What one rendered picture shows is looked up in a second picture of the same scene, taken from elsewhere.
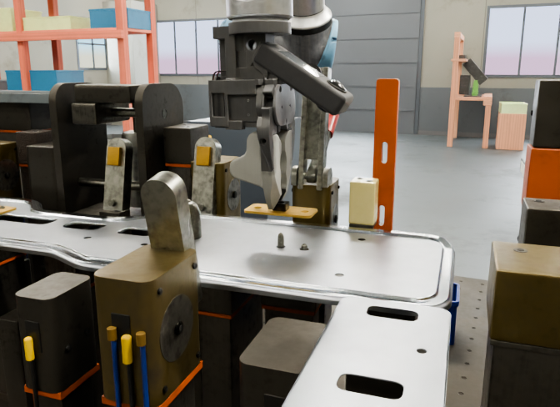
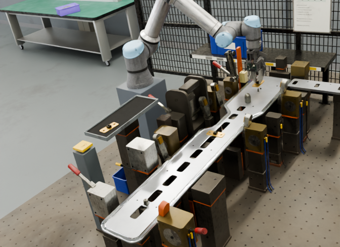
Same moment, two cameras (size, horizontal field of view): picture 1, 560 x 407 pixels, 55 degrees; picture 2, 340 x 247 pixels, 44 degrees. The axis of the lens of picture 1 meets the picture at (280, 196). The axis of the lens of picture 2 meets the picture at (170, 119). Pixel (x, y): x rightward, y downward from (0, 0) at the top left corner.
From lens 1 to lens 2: 2.23 m
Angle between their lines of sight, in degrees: 65
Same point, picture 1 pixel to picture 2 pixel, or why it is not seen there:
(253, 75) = (256, 57)
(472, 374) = not seen: hidden behind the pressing
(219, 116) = (257, 69)
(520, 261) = (301, 65)
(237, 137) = (158, 88)
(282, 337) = not seen: hidden behind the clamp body
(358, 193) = (245, 75)
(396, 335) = (302, 82)
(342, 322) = (298, 86)
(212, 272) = (273, 97)
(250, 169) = (259, 77)
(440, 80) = not seen: outside the picture
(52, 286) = (274, 115)
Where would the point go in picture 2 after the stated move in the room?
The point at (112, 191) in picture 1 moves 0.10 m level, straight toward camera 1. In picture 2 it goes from (208, 112) to (227, 109)
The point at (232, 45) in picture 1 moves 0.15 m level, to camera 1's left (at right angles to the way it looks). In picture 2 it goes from (255, 53) to (251, 65)
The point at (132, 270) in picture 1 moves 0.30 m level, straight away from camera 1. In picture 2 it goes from (295, 93) to (235, 102)
